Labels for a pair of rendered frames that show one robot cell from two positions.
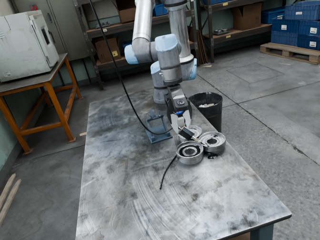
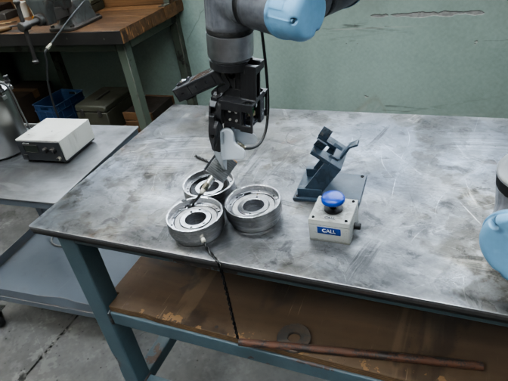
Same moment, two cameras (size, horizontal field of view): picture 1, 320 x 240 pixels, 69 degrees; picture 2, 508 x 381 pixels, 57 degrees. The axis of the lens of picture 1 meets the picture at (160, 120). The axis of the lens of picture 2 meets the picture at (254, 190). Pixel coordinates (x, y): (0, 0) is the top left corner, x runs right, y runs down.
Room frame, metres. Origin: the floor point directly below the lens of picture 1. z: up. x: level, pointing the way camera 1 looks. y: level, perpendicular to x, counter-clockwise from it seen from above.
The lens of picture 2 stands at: (1.25, -0.69, 1.33)
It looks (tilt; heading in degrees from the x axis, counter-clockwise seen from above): 33 degrees down; 125
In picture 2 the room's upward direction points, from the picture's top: 9 degrees counter-clockwise
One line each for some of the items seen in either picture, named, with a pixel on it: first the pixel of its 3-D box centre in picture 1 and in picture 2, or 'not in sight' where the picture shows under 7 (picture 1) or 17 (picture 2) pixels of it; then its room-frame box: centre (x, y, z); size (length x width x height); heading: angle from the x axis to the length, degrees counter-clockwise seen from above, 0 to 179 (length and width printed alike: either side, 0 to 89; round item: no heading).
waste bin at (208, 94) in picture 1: (205, 118); not in sight; (1.98, -0.44, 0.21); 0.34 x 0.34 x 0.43
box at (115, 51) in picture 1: (107, 49); not in sight; (4.36, 0.66, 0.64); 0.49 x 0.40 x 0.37; 103
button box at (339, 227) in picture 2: (179, 118); (336, 219); (1.00, -0.10, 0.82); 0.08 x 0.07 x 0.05; 8
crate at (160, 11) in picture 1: (166, 6); not in sight; (4.54, -0.51, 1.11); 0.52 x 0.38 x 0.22; 98
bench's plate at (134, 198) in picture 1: (147, 135); (349, 180); (0.96, 0.07, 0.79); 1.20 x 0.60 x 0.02; 8
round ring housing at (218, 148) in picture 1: (212, 143); (196, 221); (0.76, -0.19, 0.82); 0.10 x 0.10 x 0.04
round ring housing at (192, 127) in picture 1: (190, 135); (254, 209); (0.84, -0.11, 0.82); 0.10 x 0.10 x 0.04
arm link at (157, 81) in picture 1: (162, 72); not in sight; (1.33, -0.07, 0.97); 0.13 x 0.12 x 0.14; 76
